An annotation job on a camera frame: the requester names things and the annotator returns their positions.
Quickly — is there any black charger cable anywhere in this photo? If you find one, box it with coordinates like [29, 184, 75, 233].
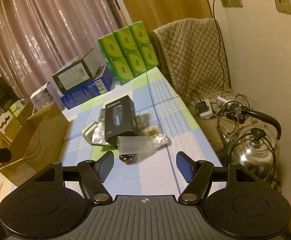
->
[212, 0, 232, 91]

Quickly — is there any white rectangular case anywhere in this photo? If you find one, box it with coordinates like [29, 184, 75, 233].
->
[81, 121, 98, 145]

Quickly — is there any frosted plastic cup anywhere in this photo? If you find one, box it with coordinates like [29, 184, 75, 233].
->
[117, 136, 156, 155]

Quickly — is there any green tissue pack stack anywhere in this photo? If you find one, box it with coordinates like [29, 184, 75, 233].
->
[97, 21, 159, 85]

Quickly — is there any black red round object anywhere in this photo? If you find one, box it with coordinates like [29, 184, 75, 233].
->
[119, 154, 137, 165]

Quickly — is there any white cutout cardboard piece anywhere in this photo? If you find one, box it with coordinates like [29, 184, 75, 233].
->
[0, 112, 20, 141]

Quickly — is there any cotton swab bag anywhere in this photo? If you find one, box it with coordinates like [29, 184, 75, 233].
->
[141, 125, 170, 150]

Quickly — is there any blue cardboard box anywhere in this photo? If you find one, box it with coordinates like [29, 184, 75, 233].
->
[60, 66, 113, 109]

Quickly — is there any white printed box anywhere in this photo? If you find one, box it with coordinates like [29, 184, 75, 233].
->
[30, 82, 64, 111]

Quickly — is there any black folding cart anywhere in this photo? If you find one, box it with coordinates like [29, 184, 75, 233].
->
[0, 76, 19, 115]

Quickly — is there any green cardboard box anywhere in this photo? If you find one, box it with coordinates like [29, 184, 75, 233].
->
[52, 48, 103, 94]

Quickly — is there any silver foil pouch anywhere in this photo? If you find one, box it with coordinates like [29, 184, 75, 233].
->
[92, 108, 110, 146]

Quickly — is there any pink curtain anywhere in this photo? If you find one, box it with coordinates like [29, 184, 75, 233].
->
[0, 0, 123, 98]

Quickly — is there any steel kettle black handle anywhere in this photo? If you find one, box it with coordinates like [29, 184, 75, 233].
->
[225, 106, 282, 182]

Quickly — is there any white power strip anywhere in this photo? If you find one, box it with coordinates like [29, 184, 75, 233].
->
[195, 99, 213, 119]

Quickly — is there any quilted beige chair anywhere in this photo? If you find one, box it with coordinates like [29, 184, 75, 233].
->
[153, 18, 231, 102]

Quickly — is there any black shaver box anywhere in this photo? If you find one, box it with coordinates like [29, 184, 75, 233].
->
[105, 95, 138, 146]

